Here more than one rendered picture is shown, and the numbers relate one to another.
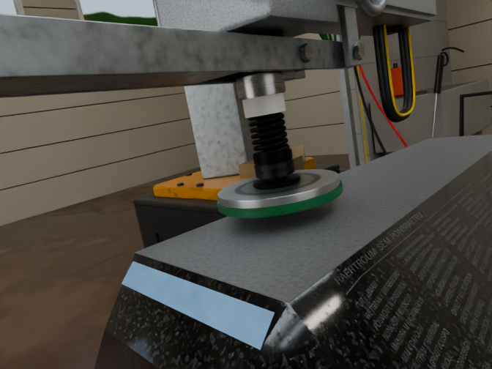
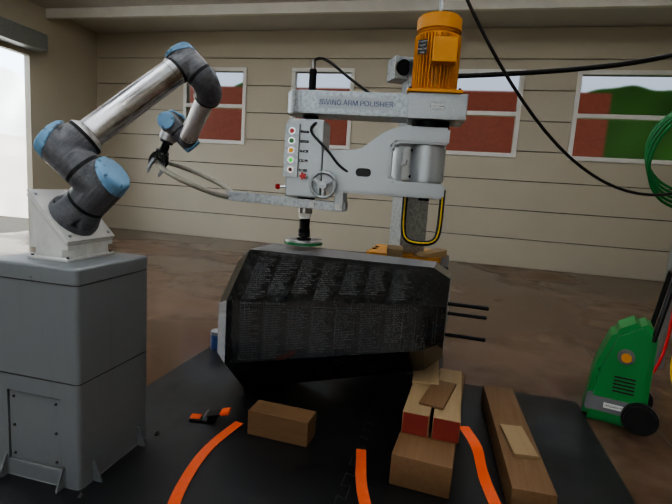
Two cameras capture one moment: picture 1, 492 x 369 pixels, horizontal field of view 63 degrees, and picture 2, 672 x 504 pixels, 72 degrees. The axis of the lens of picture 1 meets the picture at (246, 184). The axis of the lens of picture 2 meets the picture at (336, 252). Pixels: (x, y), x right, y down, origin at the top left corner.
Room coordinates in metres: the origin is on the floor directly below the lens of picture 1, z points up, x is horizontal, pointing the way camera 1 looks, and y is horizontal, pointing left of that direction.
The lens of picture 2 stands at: (-0.62, -2.37, 1.19)
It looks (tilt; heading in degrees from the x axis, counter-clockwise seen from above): 8 degrees down; 57
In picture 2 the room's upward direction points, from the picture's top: 4 degrees clockwise
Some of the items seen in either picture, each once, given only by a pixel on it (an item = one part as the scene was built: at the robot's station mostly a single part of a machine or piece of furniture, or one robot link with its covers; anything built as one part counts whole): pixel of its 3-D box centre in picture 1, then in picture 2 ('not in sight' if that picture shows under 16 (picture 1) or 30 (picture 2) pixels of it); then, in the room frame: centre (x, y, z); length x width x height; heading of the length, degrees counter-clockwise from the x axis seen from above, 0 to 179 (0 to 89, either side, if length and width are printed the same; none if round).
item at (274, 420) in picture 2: not in sight; (281, 422); (0.34, -0.56, 0.07); 0.30 x 0.12 x 0.12; 131
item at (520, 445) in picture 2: not in sight; (517, 440); (1.16, -1.25, 0.13); 0.25 x 0.10 x 0.01; 51
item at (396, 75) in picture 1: (403, 80); not in sight; (3.88, -1.66, 1.00); 0.50 x 0.22 x 0.33; 134
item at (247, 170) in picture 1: (270, 167); (394, 250); (1.34, -0.09, 0.81); 0.20 x 0.10 x 0.05; 51
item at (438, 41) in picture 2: not in sight; (436, 57); (1.17, -0.50, 1.90); 0.31 x 0.28 x 0.40; 49
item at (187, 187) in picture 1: (233, 175); (405, 252); (1.56, 0.04, 0.76); 0.49 x 0.49 x 0.05; 43
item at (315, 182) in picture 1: (277, 186); (303, 240); (0.68, -0.05, 0.87); 0.21 x 0.21 x 0.01
